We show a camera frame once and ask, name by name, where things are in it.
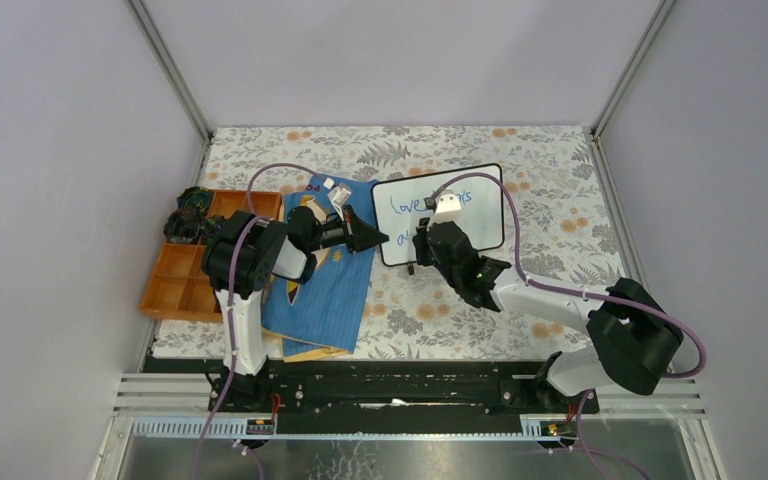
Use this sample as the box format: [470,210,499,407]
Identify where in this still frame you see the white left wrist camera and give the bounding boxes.
[323,177,352,222]

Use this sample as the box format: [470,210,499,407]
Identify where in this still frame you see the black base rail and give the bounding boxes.
[208,360,581,435]

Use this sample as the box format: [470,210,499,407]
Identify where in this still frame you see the dark rolled fabric top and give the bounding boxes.
[176,186,214,215]

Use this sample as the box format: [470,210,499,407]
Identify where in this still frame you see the dark rolled fabric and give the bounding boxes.
[176,186,214,215]
[200,215,227,245]
[163,207,203,245]

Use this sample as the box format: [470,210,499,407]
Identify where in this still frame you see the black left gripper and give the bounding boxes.
[304,203,386,253]

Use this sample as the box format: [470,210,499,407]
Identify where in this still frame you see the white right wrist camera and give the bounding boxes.
[427,190,462,228]

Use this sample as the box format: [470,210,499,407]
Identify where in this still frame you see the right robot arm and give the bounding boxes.
[413,219,684,412]

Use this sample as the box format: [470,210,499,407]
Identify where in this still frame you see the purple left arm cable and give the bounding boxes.
[190,162,326,480]

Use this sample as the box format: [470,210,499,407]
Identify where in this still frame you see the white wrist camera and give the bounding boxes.
[323,177,352,222]
[427,190,462,228]

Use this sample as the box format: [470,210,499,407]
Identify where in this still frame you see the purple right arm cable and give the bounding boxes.
[430,172,709,480]

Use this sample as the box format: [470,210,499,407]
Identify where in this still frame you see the dark rolled fabric middle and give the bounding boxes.
[200,215,227,245]

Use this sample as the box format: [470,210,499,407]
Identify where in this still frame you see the wooden compartment tray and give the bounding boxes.
[139,190,282,323]

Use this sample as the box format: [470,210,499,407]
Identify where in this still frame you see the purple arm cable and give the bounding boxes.
[190,162,326,480]
[430,172,709,480]

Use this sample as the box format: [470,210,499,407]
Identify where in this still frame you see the dark rolled fabric left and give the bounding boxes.
[163,207,203,245]

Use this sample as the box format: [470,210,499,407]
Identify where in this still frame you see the floral tablecloth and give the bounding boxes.
[150,125,640,363]

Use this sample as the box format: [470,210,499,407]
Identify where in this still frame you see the black framed whiteboard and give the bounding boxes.
[371,163,505,267]

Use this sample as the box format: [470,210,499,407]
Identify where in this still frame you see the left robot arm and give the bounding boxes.
[201,205,389,411]

